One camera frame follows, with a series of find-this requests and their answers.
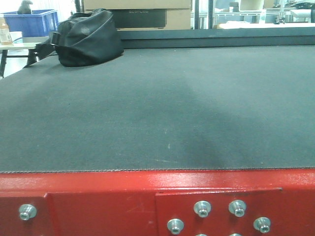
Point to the red conveyor frame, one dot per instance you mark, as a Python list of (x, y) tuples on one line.
[(279, 202)]

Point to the dark figurine in crate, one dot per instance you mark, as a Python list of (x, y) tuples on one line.
[(25, 8)]

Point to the white paper cup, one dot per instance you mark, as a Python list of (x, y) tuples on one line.
[(16, 36)]

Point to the orange drink bottle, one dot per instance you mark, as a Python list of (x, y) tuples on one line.
[(5, 37)]

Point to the dark grey conveyor belt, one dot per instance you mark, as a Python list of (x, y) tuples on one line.
[(204, 108)]

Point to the black duffel bag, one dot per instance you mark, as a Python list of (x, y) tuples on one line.
[(84, 39)]

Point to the white folding table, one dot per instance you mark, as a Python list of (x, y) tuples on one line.
[(29, 44)]

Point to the cardboard box stack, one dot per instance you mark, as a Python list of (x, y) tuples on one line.
[(146, 14)]

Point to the blue crate on table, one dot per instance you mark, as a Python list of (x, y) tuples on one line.
[(38, 24)]

